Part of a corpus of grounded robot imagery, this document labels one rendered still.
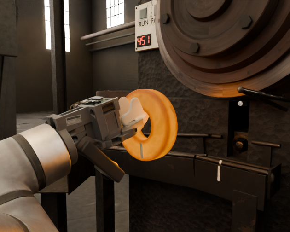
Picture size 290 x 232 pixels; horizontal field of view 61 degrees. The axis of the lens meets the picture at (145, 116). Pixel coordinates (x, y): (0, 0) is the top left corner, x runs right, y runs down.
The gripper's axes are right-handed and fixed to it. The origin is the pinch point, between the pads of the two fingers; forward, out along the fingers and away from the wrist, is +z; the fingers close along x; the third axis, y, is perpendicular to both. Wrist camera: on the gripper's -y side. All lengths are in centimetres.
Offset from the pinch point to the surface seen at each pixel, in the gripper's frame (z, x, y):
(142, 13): 42, 35, 24
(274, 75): 22.2, -19.0, 2.7
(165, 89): 35.8, 24.7, -5.1
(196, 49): 15.1, -5.1, 11.1
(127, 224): 37, 80, -100
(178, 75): 22.4, 6.9, 3.4
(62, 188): -11.6, 29.7, -21.6
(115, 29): 598, 719, 57
